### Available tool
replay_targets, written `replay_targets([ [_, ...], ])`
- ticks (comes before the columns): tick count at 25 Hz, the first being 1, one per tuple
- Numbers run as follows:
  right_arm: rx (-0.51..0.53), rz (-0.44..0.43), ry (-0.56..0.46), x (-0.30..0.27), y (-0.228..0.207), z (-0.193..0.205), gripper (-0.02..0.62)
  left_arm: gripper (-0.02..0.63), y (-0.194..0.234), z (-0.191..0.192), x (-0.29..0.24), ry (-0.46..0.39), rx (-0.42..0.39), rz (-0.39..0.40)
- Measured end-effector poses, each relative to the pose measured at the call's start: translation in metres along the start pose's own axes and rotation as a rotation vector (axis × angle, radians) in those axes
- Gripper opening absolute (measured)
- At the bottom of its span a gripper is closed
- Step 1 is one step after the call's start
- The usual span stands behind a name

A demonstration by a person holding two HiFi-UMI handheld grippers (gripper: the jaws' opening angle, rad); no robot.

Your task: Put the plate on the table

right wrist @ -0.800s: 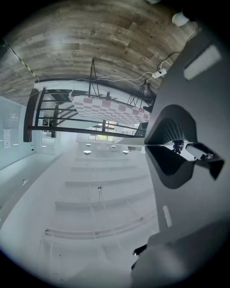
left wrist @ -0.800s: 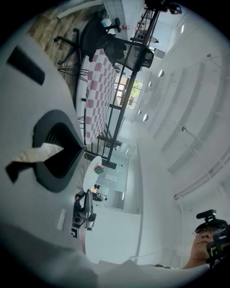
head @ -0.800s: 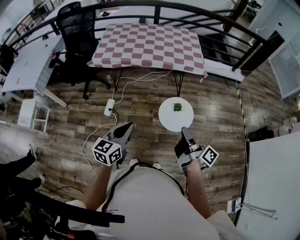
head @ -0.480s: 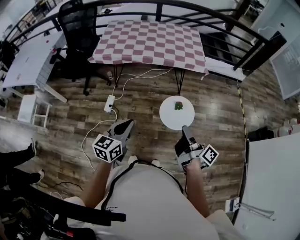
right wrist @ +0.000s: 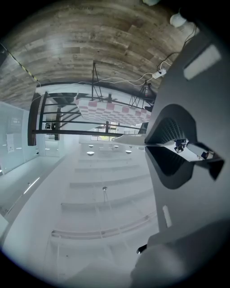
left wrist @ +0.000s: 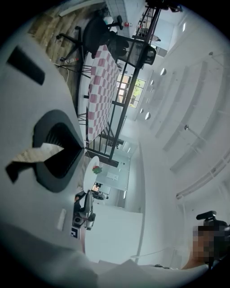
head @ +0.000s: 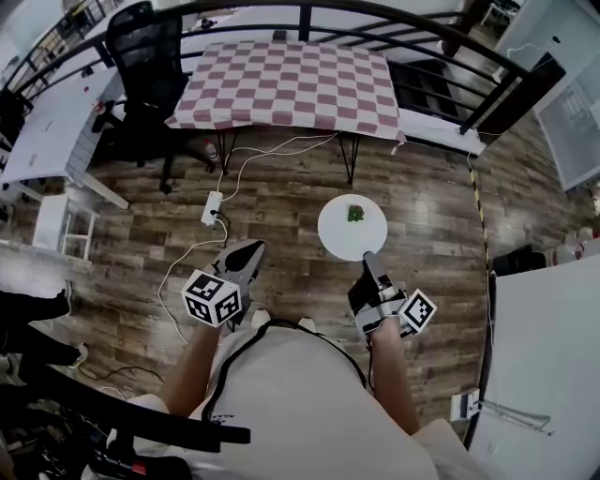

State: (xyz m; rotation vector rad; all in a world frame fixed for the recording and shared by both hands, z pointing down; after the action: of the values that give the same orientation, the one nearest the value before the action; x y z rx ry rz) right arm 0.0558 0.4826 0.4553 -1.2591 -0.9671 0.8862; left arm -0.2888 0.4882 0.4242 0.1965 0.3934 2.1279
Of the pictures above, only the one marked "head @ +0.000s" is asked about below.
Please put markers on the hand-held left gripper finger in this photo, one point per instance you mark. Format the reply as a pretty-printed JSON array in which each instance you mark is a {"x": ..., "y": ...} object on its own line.
[{"x": 259, "y": 260}]

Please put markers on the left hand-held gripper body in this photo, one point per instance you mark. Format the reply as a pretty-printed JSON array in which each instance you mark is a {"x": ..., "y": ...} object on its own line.
[{"x": 211, "y": 295}]

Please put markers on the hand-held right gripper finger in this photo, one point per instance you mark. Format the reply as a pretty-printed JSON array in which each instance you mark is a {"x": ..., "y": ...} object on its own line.
[{"x": 375, "y": 269}]

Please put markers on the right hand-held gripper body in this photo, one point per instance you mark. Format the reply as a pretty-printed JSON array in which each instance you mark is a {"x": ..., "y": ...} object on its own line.
[{"x": 384, "y": 309}]

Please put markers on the white round plate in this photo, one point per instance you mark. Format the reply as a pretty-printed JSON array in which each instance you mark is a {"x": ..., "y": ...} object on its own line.
[{"x": 347, "y": 239}]

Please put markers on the red strawberry with green leaves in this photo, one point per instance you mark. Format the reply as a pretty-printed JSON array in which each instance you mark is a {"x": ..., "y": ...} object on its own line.
[{"x": 355, "y": 213}]

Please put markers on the person's right forearm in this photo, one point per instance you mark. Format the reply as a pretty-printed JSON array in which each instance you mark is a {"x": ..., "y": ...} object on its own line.
[{"x": 394, "y": 375}]

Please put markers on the person's left forearm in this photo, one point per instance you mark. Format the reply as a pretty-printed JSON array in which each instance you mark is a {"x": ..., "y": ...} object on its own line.
[{"x": 192, "y": 370}]

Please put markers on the red white checkered table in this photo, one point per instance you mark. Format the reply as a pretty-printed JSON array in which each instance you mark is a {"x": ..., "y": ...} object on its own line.
[{"x": 281, "y": 84}]

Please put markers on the person's left white shoe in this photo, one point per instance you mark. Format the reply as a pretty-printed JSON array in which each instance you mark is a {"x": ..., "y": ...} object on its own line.
[{"x": 261, "y": 319}]

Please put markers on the person's white shoe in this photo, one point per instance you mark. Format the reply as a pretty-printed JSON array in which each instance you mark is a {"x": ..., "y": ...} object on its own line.
[
  {"x": 261, "y": 319},
  {"x": 307, "y": 323}
]

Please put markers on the white power strip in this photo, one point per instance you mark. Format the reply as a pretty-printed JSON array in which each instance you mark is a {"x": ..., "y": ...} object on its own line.
[{"x": 211, "y": 206}]

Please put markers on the person's right white shoe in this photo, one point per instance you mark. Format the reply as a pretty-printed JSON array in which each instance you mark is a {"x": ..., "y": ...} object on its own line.
[{"x": 307, "y": 323}]

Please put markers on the person's white shirt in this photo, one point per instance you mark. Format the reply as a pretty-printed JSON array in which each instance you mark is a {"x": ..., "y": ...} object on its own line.
[{"x": 304, "y": 398}]

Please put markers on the yellow black hazard tape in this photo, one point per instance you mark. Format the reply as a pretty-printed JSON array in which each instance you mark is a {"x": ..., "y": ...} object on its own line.
[{"x": 479, "y": 206}]

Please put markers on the small white clip box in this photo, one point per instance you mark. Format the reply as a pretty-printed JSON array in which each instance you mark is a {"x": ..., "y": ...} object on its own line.
[{"x": 461, "y": 407}]

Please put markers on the black bag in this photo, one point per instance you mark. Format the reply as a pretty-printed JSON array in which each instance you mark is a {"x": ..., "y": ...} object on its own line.
[{"x": 518, "y": 261}]

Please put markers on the black curved bar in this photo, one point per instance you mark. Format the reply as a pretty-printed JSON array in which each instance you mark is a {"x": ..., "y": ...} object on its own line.
[{"x": 140, "y": 422}]

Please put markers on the white platform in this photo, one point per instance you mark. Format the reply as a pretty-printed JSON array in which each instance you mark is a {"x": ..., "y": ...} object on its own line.
[{"x": 440, "y": 131}]

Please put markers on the white counter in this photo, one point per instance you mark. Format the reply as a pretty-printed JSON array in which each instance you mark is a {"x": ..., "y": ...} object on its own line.
[{"x": 544, "y": 351}]

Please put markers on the black cube shelf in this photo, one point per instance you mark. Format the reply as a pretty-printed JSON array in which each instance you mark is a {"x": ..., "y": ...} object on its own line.
[{"x": 422, "y": 89}]

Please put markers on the white jug with red label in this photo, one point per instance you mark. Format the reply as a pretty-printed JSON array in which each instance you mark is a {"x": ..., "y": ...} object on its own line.
[{"x": 574, "y": 253}]

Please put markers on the black office chair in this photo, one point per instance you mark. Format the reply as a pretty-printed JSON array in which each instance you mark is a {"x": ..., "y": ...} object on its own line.
[{"x": 145, "y": 70}]

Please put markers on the white desk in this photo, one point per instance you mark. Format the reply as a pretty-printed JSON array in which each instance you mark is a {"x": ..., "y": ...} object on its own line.
[{"x": 47, "y": 126}]

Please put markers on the white panel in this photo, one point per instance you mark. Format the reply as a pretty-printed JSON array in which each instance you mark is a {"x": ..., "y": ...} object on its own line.
[{"x": 576, "y": 140}]

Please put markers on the black metal railing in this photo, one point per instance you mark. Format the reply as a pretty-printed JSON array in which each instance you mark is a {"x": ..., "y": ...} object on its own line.
[{"x": 304, "y": 23}]

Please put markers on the white stool frame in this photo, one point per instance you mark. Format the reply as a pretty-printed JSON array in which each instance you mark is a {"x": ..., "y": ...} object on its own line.
[{"x": 49, "y": 220}]

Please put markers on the dark wooden post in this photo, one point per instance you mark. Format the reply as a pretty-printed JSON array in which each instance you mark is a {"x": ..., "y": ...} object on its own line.
[{"x": 520, "y": 94}]

